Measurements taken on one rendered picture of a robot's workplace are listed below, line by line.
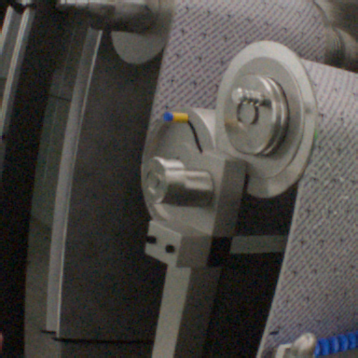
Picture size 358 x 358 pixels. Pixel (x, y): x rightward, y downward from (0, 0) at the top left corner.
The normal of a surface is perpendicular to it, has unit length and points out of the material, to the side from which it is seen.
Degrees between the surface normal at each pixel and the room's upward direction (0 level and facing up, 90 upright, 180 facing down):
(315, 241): 90
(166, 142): 90
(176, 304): 90
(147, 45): 90
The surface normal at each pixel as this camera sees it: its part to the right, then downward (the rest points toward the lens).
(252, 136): -0.80, -0.04
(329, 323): 0.57, 0.22
